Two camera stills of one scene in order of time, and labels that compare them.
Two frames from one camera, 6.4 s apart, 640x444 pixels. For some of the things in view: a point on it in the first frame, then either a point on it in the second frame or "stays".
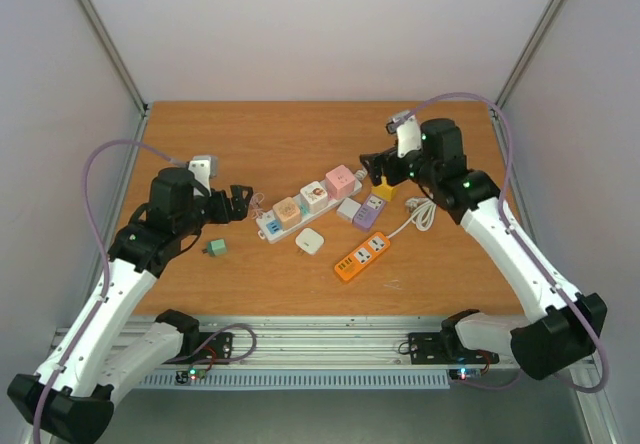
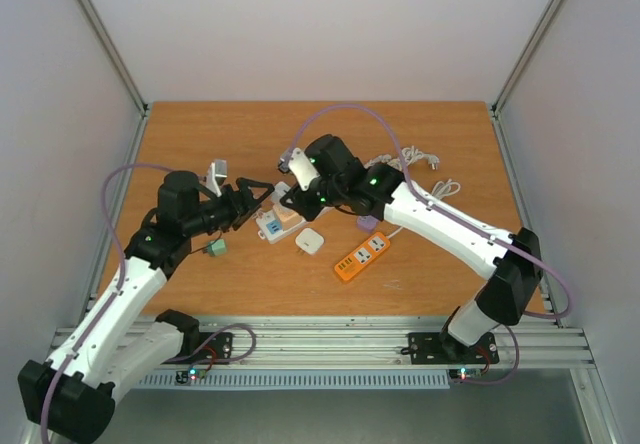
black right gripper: x=381 y=167 -> x=307 y=199
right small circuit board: x=463 y=374 stays
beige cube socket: x=288 y=213 stays
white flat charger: x=309 y=241 stays
